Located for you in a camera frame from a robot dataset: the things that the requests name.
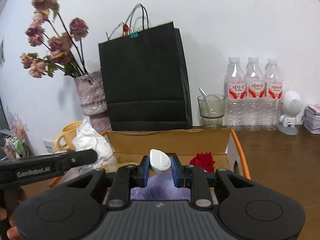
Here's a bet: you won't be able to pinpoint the red artificial rose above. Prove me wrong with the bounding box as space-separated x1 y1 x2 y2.
189 152 216 173

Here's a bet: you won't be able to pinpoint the white tissue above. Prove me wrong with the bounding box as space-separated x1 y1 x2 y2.
72 117 113 171

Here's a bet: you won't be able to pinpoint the purple knitted cloth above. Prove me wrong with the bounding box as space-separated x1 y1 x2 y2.
131 173 191 201

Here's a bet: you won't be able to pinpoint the white computer mouse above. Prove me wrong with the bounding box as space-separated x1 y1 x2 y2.
149 149 171 173

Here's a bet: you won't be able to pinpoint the person hand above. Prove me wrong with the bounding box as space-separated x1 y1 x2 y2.
1 187 26 239

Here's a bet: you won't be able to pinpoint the yellow ceramic mug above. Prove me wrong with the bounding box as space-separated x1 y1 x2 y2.
54 121 82 151

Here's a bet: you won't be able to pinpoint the orange cardboard box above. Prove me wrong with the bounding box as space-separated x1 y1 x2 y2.
48 128 251 188

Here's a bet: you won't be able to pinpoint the white plastic spoon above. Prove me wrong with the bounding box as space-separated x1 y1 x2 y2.
199 87 216 129

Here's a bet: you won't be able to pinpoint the clear glass cup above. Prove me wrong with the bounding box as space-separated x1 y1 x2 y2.
197 94 226 129

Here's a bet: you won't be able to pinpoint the pink ceramic vase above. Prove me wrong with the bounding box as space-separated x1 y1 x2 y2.
74 70 111 133

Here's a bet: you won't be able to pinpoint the middle water bottle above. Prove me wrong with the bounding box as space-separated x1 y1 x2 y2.
245 57 265 131

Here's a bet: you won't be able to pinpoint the water bottle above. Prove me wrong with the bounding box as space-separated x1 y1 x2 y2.
263 59 283 131
225 57 247 131
245 57 265 131

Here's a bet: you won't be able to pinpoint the right water bottle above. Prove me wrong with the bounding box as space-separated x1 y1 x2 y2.
263 59 283 131

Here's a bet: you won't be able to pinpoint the dried pink flowers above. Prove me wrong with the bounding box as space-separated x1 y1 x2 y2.
20 0 89 79

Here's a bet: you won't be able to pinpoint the left water bottle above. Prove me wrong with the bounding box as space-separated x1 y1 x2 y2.
225 57 247 131

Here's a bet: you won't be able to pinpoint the black paper bag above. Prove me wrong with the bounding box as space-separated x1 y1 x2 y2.
98 3 193 132

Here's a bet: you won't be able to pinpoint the white robot figurine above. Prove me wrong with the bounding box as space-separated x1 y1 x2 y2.
277 90 303 135

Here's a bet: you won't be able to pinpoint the floral tin box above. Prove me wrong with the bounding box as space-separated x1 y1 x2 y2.
302 105 320 134

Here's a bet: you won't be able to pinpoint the teal binder clip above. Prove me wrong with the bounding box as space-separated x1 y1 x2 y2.
130 31 139 38

